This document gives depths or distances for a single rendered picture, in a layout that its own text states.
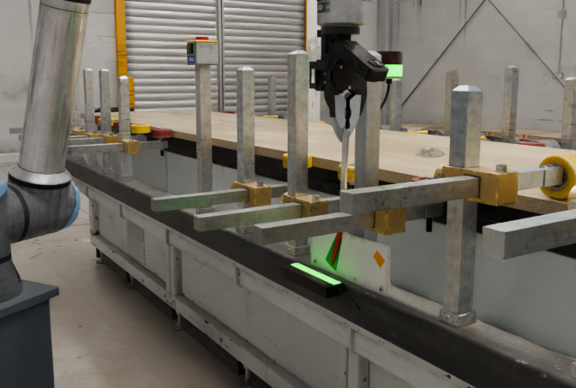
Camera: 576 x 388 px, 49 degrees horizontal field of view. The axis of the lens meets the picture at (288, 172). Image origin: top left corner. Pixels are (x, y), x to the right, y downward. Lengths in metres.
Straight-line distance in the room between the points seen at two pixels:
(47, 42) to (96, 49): 7.65
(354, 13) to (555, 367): 0.66
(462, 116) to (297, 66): 0.50
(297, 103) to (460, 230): 0.53
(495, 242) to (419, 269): 0.80
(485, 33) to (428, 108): 1.65
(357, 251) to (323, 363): 0.73
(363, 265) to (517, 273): 0.30
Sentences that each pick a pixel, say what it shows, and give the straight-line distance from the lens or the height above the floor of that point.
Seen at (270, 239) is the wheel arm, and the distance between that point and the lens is 1.10.
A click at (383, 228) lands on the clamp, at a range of 1.21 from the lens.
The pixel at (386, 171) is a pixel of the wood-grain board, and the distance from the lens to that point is 1.50.
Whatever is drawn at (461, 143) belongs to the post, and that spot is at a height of 1.01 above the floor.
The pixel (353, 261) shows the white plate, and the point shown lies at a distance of 1.30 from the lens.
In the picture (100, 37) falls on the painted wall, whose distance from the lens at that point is 9.27.
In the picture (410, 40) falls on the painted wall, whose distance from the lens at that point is 11.46.
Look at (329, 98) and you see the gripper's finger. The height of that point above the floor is 1.08.
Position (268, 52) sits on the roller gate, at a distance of 10.36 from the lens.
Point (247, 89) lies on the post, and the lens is 1.65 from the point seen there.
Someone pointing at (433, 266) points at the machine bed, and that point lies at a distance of 1.46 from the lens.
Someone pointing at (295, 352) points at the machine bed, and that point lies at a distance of 2.08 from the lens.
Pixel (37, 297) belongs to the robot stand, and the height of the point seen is 0.60.
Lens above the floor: 1.12
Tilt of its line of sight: 9 degrees down
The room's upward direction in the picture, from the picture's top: straight up
